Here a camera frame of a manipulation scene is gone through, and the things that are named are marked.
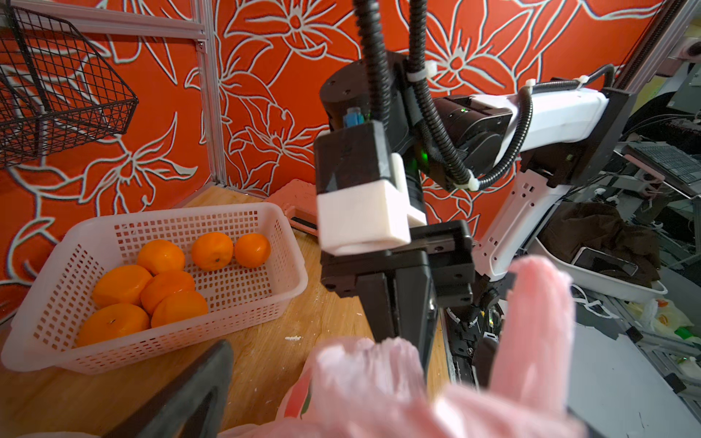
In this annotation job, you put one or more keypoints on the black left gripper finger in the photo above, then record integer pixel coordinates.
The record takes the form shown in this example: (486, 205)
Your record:
(192, 405)

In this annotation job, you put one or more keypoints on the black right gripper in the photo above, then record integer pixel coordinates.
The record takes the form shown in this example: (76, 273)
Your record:
(438, 262)

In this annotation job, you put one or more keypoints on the pink plastic bag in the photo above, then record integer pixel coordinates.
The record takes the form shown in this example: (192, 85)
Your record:
(357, 387)

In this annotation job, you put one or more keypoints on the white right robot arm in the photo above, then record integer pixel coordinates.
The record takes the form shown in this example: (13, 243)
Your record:
(387, 131)

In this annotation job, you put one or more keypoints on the orange mandarin front basket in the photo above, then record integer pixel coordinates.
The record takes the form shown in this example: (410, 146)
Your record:
(179, 306)

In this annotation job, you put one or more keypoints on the orange mandarin basket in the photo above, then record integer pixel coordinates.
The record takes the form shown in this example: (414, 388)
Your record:
(122, 285)
(179, 306)

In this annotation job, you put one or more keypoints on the orange mandarin front corner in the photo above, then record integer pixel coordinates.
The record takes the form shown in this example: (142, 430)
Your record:
(113, 322)

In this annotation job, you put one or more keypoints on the orange mandarin centre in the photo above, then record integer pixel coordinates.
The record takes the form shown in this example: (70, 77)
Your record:
(164, 285)

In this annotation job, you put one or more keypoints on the orange mandarin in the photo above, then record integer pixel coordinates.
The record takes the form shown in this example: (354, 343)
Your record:
(212, 251)
(252, 250)
(164, 285)
(160, 256)

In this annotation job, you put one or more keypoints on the white plastic perforated basket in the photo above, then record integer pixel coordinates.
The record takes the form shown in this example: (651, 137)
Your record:
(44, 331)

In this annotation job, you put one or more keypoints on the red plastic tool case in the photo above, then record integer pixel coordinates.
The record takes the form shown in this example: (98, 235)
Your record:
(297, 200)

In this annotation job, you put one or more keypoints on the orange mandarin middle basket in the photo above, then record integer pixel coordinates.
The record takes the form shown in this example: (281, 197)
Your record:
(122, 285)

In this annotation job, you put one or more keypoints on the orange mandarin right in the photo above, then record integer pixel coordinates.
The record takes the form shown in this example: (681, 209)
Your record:
(252, 250)

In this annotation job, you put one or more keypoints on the orange mandarin left back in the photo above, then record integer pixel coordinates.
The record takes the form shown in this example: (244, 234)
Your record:
(160, 256)

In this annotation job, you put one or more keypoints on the orange mandarin back top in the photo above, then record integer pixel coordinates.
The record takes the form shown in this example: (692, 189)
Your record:
(212, 251)

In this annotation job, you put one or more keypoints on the white tray with dark cloth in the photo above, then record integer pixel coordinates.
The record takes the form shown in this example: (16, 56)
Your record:
(601, 252)

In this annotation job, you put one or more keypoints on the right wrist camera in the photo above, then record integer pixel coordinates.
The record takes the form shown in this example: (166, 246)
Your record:
(363, 197)

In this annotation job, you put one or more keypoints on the black wire wall basket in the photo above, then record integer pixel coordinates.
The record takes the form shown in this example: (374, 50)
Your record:
(57, 91)

